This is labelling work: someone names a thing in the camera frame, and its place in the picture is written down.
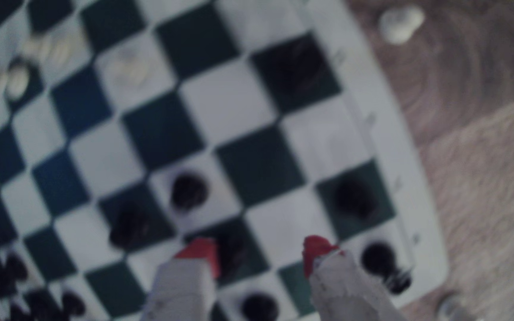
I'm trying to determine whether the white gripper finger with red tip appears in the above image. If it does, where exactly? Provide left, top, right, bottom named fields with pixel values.
left=302, top=235, right=407, bottom=321
left=141, top=237, right=220, bottom=321

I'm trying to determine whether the black chess pawn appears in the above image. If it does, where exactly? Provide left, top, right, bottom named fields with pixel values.
left=334, top=176, right=378, bottom=220
left=170, top=173, right=210, bottom=212

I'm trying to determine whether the green and white chess board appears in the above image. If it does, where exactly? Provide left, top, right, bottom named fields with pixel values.
left=0, top=0, right=450, bottom=321

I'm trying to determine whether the white chess pawn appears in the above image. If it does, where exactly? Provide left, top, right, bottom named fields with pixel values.
left=378, top=4, right=426, bottom=46
left=107, top=51, right=153, bottom=87

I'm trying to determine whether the white chess piece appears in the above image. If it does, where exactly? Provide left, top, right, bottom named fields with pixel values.
left=21, top=31, right=84, bottom=67
left=0, top=62, right=31, bottom=101

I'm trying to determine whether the grey round metal object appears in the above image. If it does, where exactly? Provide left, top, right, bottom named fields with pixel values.
left=435, top=292, right=465, bottom=321

